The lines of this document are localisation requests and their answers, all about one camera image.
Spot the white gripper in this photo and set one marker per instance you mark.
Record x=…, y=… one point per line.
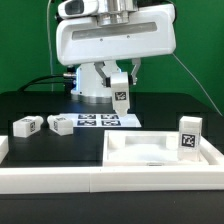
x=149, y=32

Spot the white square table top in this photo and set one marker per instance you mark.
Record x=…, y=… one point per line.
x=144, y=148

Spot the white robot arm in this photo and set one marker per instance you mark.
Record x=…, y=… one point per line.
x=88, y=85

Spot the white marker sheet with tags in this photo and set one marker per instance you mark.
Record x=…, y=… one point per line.
x=102, y=120

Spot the white U-shaped fence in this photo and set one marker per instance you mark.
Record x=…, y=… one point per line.
x=110, y=179

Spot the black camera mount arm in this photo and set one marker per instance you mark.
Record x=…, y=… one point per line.
x=70, y=73

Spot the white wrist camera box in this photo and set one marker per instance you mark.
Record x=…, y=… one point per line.
x=77, y=8

